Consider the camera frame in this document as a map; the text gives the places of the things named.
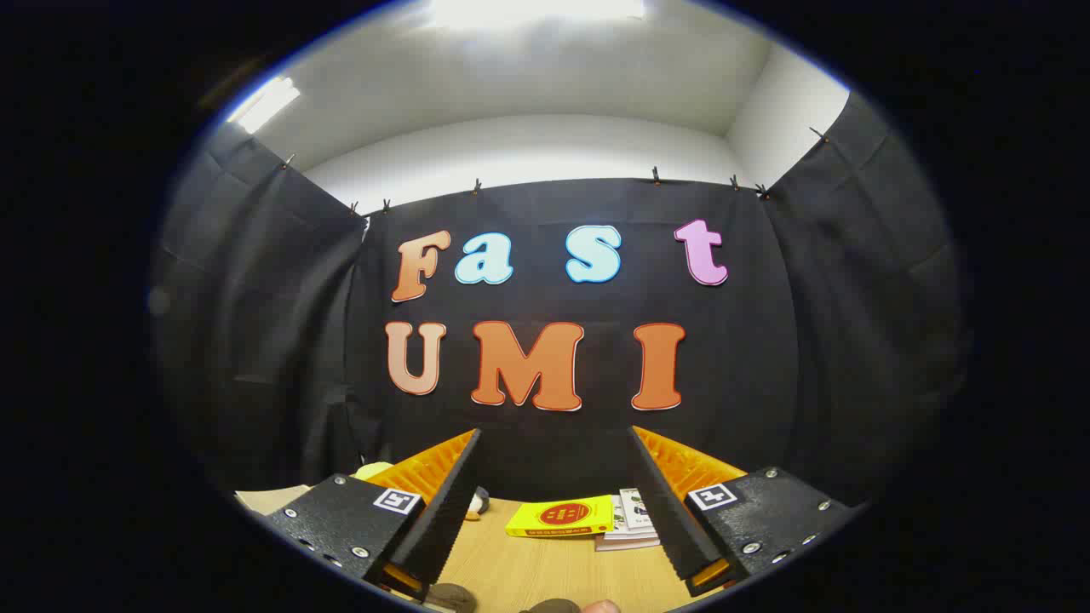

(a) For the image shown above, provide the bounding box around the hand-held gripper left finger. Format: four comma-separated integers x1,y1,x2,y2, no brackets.
264,428,484,601

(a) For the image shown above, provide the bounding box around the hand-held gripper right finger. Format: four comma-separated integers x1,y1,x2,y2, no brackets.
628,425,859,599

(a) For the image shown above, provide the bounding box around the white illustrated book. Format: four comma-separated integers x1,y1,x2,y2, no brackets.
618,488,655,531

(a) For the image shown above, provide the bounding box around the yellow book with red circle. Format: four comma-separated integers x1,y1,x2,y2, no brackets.
505,496,615,538

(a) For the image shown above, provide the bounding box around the black backdrop cloth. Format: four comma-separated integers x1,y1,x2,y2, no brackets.
149,89,972,512

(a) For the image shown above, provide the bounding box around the ceiling strip light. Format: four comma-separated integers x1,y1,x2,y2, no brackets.
226,75,301,135

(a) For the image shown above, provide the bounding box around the ceiling panel light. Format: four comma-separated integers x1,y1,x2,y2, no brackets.
422,0,648,33

